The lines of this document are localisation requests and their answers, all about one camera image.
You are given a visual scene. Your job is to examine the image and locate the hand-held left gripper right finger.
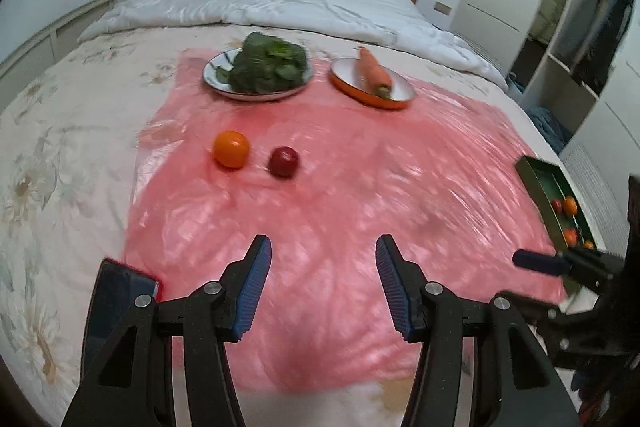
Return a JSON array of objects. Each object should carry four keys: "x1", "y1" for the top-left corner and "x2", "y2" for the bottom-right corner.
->
[{"x1": 375, "y1": 234, "x2": 583, "y2": 427}]

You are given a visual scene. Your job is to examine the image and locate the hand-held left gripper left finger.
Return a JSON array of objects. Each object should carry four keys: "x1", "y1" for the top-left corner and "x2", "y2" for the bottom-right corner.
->
[{"x1": 61, "y1": 234, "x2": 274, "y2": 427}]

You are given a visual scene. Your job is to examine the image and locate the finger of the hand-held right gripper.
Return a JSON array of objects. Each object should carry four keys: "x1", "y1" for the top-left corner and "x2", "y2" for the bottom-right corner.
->
[
  {"x1": 512, "y1": 248, "x2": 628, "y2": 292},
  {"x1": 495, "y1": 289, "x2": 633, "y2": 370}
]

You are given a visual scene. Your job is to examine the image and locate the green tray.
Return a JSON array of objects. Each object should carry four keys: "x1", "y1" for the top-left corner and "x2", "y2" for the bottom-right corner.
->
[{"x1": 515, "y1": 156, "x2": 598, "y2": 298}]

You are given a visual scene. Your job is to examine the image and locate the pink plastic sheet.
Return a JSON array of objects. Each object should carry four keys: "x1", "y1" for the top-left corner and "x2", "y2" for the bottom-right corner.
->
[{"x1": 122, "y1": 47, "x2": 568, "y2": 393}]

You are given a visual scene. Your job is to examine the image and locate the blue towel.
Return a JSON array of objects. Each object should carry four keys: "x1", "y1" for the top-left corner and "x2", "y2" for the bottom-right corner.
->
[{"x1": 527, "y1": 107, "x2": 571, "y2": 152}]

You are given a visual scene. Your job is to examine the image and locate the smartphone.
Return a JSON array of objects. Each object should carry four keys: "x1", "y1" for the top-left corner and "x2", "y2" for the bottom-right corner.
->
[{"x1": 86, "y1": 258, "x2": 162, "y2": 373}]

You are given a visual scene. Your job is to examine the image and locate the orange plate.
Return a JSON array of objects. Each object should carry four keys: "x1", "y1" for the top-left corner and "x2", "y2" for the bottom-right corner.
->
[{"x1": 328, "y1": 57, "x2": 416, "y2": 110}]

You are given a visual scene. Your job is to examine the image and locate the white oval plate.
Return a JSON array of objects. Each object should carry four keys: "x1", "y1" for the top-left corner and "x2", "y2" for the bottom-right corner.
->
[{"x1": 202, "y1": 48, "x2": 315, "y2": 102}]

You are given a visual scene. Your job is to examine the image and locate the carrot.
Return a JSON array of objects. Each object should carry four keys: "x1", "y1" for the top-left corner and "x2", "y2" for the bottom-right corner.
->
[{"x1": 356, "y1": 47, "x2": 393, "y2": 100}]

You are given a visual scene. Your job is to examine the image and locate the green leafy vegetable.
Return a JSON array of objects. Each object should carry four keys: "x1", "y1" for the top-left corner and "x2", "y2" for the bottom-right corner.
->
[{"x1": 227, "y1": 32, "x2": 308, "y2": 94}]

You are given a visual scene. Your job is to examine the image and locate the hanging dark garment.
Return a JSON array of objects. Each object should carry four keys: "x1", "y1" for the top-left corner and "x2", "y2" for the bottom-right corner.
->
[{"x1": 575, "y1": 0, "x2": 633, "y2": 82}]

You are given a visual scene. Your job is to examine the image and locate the hanging grey garment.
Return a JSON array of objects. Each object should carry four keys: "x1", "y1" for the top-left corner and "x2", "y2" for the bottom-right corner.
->
[{"x1": 552, "y1": 0, "x2": 601, "y2": 62}]

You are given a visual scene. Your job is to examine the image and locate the folded green garments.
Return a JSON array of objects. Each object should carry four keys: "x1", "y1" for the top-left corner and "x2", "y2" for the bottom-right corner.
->
[{"x1": 530, "y1": 0, "x2": 576, "y2": 42}]

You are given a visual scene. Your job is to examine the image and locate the white duvet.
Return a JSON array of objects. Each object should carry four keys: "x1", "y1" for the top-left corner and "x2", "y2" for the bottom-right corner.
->
[{"x1": 77, "y1": 0, "x2": 508, "y2": 90}]

